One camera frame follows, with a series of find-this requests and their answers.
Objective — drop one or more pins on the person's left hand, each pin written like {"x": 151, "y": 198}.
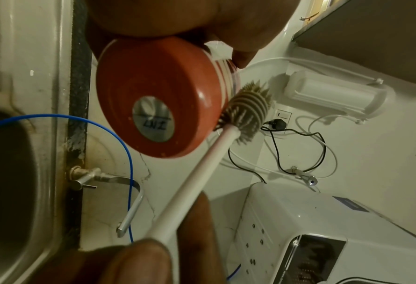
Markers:
{"x": 194, "y": 14}

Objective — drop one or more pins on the person's right hand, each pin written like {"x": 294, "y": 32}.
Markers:
{"x": 141, "y": 266}

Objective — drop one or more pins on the pink steel tumbler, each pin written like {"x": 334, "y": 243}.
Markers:
{"x": 159, "y": 77}

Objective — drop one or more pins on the white bottle brush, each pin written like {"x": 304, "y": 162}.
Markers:
{"x": 208, "y": 163}

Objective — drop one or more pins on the thin blue tube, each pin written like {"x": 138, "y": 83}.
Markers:
{"x": 132, "y": 166}

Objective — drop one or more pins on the metal faucet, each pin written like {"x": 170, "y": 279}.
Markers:
{"x": 88, "y": 173}

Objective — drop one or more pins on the black power plug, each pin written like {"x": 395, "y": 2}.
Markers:
{"x": 276, "y": 124}

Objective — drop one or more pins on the stainless steel sink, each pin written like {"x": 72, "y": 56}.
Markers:
{"x": 25, "y": 83}

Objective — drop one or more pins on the large white box appliance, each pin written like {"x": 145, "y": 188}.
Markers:
{"x": 316, "y": 210}

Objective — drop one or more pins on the white socket with switch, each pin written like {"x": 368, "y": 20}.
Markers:
{"x": 285, "y": 113}

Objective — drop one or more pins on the dark brown wall cabinet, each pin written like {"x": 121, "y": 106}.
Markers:
{"x": 369, "y": 41}

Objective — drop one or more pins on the metal wall clip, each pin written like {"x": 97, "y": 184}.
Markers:
{"x": 304, "y": 176}

